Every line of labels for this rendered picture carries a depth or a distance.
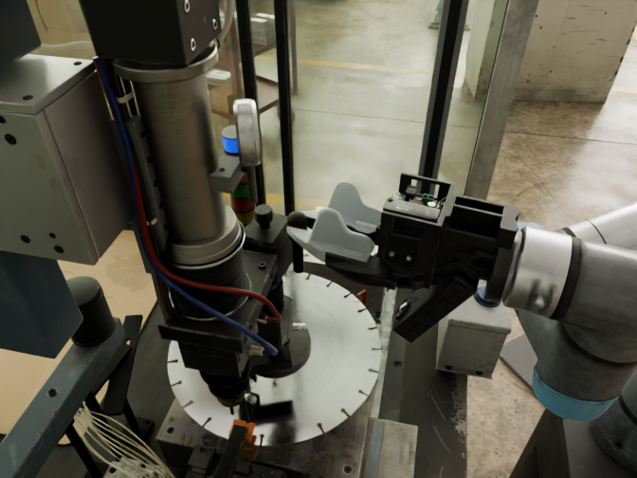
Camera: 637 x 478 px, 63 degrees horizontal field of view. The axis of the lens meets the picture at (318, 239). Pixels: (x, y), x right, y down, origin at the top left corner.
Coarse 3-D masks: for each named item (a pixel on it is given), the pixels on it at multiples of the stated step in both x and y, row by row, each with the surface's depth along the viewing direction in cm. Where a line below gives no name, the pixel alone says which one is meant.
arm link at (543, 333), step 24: (528, 336) 54; (552, 336) 50; (552, 360) 50; (576, 360) 47; (600, 360) 45; (552, 384) 50; (576, 384) 48; (600, 384) 47; (624, 384) 48; (552, 408) 52; (576, 408) 50; (600, 408) 50
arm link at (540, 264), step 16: (528, 240) 44; (544, 240) 44; (560, 240) 44; (528, 256) 43; (544, 256) 43; (560, 256) 43; (512, 272) 44; (528, 272) 43; (544, 272) 43; (560, 272) 42; (512, 288) 44; (528, 288) 43; (544, 288) 43; (560, 288) 42; (512, 304) 45; (528, 304) 44; (544, 304) 43
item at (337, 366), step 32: (288, 288) 90; (320, 288) 90; (320, 320) 85; (352, 320) 85; (320, 352) 80; (352, 352) 80; (192, 384) 75; (256, 384) 75; (288, 384) 75; (320, 384) 75; (352, 384) 75; (192, 416) 71; (224, 416) 71; (256, 416) 71; (288, 416) 71; (320, 416) 71
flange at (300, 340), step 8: (296, 320) 83; (288, 336) 79; (296, 336) 81; (304, 336) 81; (256, 344) 79; (288, 344) 79; (296, 344) 79; (304, 344) 80; (296, 352) 78; (304, 352) 79; (296, 360) 77; (304, 360) 78
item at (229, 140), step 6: (234, 126) 91; (222, 132) 89; (228, 132) 89; (234, 132) 89; (228, 138) 88; (234, 138) 88; (228, 144) 89; (234, 144) 89; (228, 150) 90; (234, 150) 89
